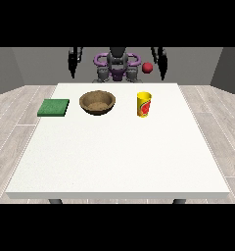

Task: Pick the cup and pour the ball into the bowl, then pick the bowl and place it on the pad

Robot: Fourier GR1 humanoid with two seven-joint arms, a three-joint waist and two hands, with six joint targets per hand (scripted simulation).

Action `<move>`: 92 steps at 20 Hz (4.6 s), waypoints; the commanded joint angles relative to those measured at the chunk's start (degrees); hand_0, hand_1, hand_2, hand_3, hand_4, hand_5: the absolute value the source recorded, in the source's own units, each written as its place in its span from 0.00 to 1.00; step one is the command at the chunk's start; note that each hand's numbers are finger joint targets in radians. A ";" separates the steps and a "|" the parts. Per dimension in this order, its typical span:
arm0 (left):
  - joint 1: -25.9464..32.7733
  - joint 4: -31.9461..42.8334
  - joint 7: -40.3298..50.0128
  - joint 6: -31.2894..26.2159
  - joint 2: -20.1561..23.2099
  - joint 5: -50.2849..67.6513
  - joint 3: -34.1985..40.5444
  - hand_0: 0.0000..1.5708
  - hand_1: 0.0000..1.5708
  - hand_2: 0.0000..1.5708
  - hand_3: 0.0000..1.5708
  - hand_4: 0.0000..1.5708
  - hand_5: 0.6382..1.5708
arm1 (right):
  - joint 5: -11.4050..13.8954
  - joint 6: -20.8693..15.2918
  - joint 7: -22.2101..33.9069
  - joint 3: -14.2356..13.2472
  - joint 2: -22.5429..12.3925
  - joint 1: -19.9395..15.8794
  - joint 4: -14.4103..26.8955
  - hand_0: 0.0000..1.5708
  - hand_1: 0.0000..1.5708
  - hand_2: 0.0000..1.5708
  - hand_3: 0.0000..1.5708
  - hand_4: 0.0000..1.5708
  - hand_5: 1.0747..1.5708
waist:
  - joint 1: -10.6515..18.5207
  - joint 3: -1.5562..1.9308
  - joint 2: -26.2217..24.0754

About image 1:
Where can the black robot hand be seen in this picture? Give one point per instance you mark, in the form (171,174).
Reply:
(72,63)
(161,62)

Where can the small red ball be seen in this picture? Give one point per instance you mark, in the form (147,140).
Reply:
(147,67)

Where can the brown wooden bowl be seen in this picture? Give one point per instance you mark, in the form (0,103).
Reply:
(97,102)

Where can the yellow cup with melon print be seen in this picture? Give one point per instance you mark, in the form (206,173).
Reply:
(143,104)

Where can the green square pad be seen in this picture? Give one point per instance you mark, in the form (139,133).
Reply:
(53,107)

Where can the grey robot trunk purple rings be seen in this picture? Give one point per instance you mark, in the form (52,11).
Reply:
(116,67)

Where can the dark table leg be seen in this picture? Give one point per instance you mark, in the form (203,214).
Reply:
(55,201)
(179,201)

